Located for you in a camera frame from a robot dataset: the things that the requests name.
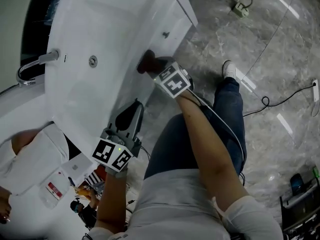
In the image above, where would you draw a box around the person's right leg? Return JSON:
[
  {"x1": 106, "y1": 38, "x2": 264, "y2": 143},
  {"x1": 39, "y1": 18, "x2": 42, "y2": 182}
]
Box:
[{"x1": 201, "y1": 76, "x2": 248, "y2": 175}]

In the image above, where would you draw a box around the white power strip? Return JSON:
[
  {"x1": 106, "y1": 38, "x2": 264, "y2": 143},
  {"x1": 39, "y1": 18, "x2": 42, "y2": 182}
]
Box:
[{"x1": 311, "y1": 78, "x2": 320, "y2": 108}]

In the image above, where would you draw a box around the person's right forearm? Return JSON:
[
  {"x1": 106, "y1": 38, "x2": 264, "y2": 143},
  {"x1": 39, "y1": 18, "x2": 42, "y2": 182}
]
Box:
[{"x1": 174, "y1": 93, "x2": 248, "y2": 211}]

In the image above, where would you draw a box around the person's right shoe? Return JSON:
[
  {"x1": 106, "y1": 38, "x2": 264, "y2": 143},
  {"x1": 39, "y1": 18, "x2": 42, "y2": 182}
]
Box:
[{"x1": 221, "y1": 59, "x2": 237, "y2": 79}]

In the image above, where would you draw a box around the black white striped box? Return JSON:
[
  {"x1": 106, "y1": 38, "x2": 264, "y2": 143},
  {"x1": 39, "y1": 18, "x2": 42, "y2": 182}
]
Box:
[{"x1": 83, "y1": 171, "x2": 105, "y2": 194}]

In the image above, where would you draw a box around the brown cloth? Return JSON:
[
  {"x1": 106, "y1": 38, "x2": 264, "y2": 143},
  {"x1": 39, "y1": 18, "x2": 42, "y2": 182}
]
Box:
[{"x1": 136, "y1": 49, "x2": 158, "y2": 74}]

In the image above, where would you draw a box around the white bag with red label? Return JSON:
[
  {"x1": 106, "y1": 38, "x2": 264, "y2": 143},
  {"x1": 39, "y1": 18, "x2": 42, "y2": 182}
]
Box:
[{"x1": 38, "y1": 169, "x2": 71, "y2": 210}]

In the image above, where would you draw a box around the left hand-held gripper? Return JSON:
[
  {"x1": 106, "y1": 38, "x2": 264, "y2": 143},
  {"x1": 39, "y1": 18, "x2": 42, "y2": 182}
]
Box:
[{"x1": 91, "y1": 99, "x2": 145, "y2": 173}]

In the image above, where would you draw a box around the orange box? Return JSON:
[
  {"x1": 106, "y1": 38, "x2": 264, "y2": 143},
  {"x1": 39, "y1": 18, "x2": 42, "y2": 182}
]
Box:
[{"x1": 74, "y1": 163, "x2": 109, "y2": 202}]

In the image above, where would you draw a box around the dark device with blue screen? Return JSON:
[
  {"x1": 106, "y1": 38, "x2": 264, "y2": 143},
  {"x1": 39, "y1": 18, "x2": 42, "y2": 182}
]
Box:
[{"x1": 289, "y1": 173, "x2": 305, "y2": 195}]

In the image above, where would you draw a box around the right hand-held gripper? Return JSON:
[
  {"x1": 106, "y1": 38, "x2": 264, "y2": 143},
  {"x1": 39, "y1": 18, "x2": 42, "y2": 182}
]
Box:
[{"x1": 153, "y1": 56, "x2": 195, "y2": 99}]

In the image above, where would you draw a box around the metal rack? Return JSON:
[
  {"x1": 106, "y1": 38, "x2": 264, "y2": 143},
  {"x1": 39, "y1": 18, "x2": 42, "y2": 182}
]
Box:
[{"x1": 279, "y1": 177, "x2": 320, "y2": 239}]

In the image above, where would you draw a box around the person's left hand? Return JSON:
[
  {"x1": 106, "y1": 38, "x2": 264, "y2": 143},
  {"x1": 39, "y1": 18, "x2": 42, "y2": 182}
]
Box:
[{"x1": 104, "y1": 163, "x2": 129, "y2": 179}]

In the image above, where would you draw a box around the person's white shirt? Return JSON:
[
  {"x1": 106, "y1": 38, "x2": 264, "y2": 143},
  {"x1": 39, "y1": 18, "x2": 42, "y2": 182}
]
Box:
[{"x1": 84, "y1": 168, "x2": 285, "y2": 240}]

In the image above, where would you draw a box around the white cardboard box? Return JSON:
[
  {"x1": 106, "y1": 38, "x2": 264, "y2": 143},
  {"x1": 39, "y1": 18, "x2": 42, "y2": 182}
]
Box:
[{"x1": 60, "y1": 150, "x2": 97, "y2": 183}]

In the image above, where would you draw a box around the person's left leg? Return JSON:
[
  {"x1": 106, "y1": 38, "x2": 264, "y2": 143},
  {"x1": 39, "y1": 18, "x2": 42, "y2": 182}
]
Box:
[{"x1": 143, "y1": 112, "x2": 201, "y2": 180}]

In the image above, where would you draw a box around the person's leg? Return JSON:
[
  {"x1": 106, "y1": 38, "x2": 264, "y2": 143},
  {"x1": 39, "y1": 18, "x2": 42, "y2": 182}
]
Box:
[
  {"x1": 201, "y1": 76, "x2": 248, "y2": 175},
  {"x1": 143, "y1": 112, "x2": 201, "y2": 180}
]

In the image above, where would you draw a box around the chrome sink drain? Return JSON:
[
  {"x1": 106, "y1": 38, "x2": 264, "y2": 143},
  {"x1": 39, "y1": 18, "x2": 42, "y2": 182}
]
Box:
[{"x1": 88, "y1": 54, "x2": 99, "y2": 68}]

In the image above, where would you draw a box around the chrome faucet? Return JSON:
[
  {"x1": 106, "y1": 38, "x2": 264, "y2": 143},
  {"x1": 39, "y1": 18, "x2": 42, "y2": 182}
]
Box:
[{"x1": 16, "y1": 49, "x2": 61, "y2": 87}]

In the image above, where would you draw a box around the beige adapter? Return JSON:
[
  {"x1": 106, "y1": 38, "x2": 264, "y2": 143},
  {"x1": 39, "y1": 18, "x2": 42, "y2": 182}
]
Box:
[{"x1": 233, "y1": 0, "x2": 250, "y2": 19}]

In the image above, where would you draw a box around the black power cable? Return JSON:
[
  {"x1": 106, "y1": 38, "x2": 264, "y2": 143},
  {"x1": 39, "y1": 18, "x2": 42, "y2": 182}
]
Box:
[{"x1": 241, "y1": 83, "x2": 316, "y2": 117}]

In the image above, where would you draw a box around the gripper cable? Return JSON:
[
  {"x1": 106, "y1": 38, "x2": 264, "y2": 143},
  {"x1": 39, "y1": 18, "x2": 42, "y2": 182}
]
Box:
[{"x1": 186, "y1": 87, "x2": 248, "y2": 187}]

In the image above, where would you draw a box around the person's left forearm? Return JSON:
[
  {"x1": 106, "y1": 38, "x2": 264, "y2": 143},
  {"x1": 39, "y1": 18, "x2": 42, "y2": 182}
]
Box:
[{"x1": 94, "y1": 173, "x2": 131, "y2": 236}]

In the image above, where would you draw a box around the white panelled cabinet door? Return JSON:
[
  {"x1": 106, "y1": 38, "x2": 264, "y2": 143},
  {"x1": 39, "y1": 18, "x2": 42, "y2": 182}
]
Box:
[{"x1": 107, "y1": 0, "x2": 199, "y2": 137}]

